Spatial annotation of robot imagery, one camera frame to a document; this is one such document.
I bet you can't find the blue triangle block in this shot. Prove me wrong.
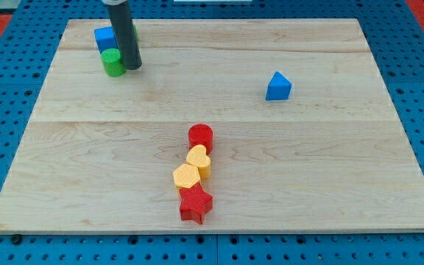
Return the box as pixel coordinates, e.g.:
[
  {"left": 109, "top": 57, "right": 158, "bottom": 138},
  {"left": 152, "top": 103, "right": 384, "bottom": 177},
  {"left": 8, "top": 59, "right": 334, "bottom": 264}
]
[{"left": 265, "top": 71, "right": 292, "bottom": 101}]

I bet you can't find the light wooden board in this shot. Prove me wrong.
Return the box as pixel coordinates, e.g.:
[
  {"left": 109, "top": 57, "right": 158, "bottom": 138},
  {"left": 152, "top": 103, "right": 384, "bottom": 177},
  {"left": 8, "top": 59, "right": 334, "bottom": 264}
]
[{"left": 0, "top": 18, "right": 424, "bottom": 235}]

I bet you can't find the green cylinder block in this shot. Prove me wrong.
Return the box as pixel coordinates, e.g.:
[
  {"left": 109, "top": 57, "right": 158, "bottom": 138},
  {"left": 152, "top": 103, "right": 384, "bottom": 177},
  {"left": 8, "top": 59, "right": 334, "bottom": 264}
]
[{"left": 101, "top": 49, "right": 126, "bottom": 77}]

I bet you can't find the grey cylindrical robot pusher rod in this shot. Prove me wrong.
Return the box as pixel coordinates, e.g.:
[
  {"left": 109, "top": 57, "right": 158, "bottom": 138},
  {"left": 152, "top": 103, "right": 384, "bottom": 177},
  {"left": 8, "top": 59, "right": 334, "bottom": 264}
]
[{"left": 102, "top": 0, "right": 142, "bottom": 70}]

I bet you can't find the yellow hexagon block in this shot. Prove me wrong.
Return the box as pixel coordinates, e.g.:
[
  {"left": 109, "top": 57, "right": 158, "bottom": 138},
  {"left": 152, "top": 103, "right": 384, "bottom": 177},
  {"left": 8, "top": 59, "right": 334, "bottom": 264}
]
[{"left": 172, "top": 163, "right": 201, "bottom": 189}]

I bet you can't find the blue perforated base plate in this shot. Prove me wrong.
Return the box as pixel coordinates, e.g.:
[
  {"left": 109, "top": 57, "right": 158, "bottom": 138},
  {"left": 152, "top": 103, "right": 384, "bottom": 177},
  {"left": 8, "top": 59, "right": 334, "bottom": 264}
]
[{"left": 0, "top": 1, "right": 424, "bottom": 264}]

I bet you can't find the green block behind rod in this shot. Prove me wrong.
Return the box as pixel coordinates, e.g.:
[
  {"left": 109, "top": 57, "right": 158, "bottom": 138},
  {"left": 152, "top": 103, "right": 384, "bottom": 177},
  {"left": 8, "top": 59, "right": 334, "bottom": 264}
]
[{"left": 133, "top": 24, "right": 139, "bottom": 40}]

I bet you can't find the red circle block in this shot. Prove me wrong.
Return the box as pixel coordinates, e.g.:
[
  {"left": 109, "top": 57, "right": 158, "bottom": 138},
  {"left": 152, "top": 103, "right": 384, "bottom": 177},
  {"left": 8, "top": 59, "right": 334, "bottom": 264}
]
[{"left": 188, "top": 124, "right": 213, "bottom": 155}]

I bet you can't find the blue cube block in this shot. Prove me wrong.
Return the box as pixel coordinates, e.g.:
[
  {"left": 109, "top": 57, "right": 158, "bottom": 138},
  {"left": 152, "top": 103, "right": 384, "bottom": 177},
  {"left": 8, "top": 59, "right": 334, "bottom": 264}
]
[{"left": 93, "top": 26, "right": 118, "bottom": 54}]

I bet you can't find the yellow heart block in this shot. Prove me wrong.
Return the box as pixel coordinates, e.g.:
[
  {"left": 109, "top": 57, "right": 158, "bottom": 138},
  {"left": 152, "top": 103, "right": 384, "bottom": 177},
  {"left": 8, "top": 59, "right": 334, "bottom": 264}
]
[{"left": 186, "top": 144, "right": 211, "bottom": 179}]

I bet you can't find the red star block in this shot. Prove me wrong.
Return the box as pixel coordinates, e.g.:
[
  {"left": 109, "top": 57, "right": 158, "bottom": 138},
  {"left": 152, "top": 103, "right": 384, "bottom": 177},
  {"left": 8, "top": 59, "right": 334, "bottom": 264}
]
[{"left": 179, "top": 183, "right": 213, "bottom": 225}]

